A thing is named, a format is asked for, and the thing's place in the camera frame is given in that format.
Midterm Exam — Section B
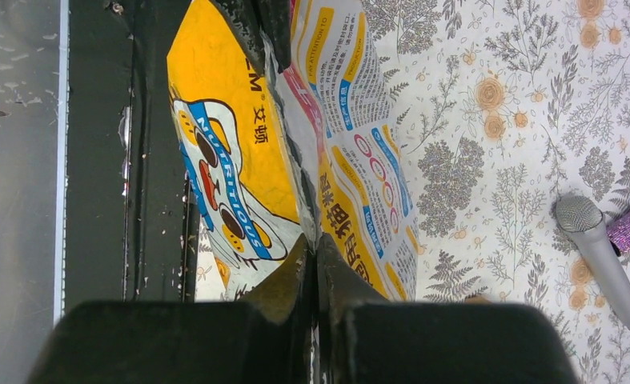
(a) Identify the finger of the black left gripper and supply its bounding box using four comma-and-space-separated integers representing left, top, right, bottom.
211, 0, 265, 74

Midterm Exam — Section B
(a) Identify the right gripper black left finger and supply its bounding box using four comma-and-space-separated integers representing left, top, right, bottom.
28, 237, 311, 383

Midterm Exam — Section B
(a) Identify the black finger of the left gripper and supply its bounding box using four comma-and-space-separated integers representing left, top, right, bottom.
256, 0, 291, 72

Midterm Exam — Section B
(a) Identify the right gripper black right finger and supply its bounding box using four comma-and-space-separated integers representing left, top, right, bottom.
317, 234, 577, 383

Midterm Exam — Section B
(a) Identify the pet food bag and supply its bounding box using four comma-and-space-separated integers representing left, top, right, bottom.
167, 1, 419, 301

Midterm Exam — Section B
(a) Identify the grey microphone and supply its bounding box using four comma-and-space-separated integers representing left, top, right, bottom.
555, 194, 630, 330

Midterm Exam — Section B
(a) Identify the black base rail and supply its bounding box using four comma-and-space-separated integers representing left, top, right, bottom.
64, 1, 197, 310

